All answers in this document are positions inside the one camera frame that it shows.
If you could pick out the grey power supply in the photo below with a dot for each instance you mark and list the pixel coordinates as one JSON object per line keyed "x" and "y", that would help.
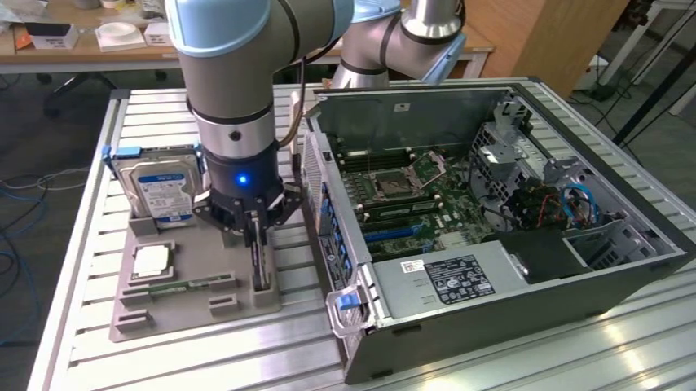
{"x": 408, "y": 293}

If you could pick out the white round-hollow box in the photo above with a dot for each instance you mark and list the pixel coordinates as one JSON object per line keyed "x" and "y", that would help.
{"x": 119, "y": 36}

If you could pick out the CPU socket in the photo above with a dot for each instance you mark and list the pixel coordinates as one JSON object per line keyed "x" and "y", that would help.
{"x": 394, "y": 183}

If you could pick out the metal drive cage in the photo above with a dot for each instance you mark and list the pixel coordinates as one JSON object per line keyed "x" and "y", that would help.
{"x": 500, "y": 155}

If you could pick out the green motherboard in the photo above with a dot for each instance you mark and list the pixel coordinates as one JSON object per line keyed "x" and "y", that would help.
{"x": 457, "y": 212}

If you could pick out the silver chipset heatsink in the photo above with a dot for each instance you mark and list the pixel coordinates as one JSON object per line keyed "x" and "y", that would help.
{"x": 454, "y": 240}

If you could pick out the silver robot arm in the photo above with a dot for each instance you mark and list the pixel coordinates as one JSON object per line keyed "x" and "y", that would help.
{"x": 234, "y": 81}

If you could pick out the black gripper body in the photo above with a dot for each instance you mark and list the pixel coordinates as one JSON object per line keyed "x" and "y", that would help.
{"x": 242, "y": 175}

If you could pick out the green RAM stick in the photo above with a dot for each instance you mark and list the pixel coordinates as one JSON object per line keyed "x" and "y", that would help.
{"x": 179, "y": 284}

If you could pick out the metal disk bay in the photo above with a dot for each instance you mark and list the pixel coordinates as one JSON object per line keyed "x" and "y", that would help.
{"x": 615, "y": 244}

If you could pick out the grey parts rack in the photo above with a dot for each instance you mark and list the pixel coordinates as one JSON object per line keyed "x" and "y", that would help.
{"x": 190, "y": 309}

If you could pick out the hard disk with blue bracket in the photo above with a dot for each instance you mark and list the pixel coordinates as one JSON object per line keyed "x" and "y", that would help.
{"x": 160, "y": 191}

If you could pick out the black open PC case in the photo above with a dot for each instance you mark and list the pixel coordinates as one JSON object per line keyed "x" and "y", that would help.
{"x": 489, "y": 334}

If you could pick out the long black expansion slot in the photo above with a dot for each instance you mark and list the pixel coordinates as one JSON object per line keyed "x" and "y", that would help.
{"x": 397, "y": 226}

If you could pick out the black office chair base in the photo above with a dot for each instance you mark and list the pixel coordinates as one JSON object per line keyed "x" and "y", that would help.
{"x": 60, "y": 87}

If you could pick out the silver CPU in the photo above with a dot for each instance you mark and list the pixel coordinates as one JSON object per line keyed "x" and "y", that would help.
{"x": 151, "y": 260}

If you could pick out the green NVIDIA graphics card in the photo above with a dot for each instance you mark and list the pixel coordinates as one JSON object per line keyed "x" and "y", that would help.
{"x": 261, "y": 264}

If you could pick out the wooden desk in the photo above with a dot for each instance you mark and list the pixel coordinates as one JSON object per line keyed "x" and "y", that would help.
{"x": 108, "y": 57}

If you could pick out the black and white box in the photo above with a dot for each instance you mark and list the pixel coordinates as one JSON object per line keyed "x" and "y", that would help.
{"x": 51, "y": 38}

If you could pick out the wooden cabinet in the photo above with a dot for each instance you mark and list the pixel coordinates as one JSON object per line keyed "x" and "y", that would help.
{"x": 560, "y": 40}

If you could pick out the metal socket cover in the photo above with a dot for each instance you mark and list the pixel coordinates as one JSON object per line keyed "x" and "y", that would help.
{"x": 429, "y": 171}

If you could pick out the white-latched RAM slot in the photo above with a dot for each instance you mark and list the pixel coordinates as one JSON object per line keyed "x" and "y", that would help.
{"x": 405, "y": 214}
{"x": 381, "y": 150}
{"x": 381, "y": 161}
{"x": 400, "y": 205}

